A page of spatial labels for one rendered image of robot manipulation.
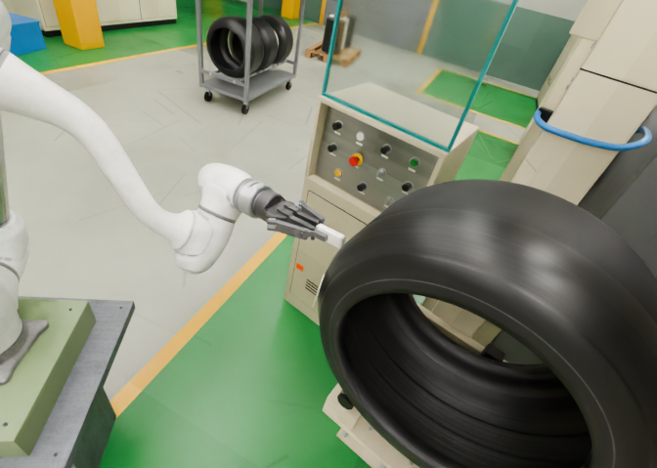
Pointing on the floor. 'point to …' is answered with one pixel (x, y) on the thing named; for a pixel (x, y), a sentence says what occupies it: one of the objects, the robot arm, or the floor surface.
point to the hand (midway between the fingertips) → (329, 235)
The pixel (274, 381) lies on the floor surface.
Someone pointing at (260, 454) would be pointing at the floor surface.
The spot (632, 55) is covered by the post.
